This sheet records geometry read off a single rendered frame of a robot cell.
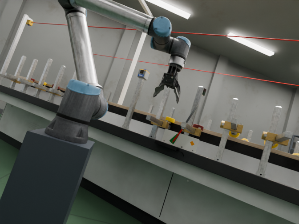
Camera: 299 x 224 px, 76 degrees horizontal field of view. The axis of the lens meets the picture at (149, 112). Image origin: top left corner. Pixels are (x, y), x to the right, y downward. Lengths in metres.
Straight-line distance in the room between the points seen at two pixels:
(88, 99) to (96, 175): 1.22
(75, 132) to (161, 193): 1.02
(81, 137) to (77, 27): 0.64
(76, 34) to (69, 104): 0.48
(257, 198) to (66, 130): 1.13
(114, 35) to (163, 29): 4.60
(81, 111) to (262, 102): 6.30
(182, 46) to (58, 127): 0.75
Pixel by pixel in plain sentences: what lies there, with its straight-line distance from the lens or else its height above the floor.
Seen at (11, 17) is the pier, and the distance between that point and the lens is 6.05.
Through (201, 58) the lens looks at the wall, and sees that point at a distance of 5.95.
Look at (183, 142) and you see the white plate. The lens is 1.40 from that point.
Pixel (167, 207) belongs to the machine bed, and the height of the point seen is 0.22.
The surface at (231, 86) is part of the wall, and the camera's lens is 6.24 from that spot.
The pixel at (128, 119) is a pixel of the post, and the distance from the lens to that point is 1.60.
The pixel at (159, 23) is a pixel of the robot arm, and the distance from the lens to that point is 1.02.
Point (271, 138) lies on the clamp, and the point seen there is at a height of 0.94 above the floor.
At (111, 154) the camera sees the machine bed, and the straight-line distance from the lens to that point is 1.91.
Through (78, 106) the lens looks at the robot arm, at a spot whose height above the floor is 0.75.
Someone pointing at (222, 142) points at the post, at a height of 0.82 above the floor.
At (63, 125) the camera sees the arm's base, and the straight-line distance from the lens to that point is 0.90.
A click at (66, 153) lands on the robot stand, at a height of 0.56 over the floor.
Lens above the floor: 0.75
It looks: 5 degrees up
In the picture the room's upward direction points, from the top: 18 degrees clockwise
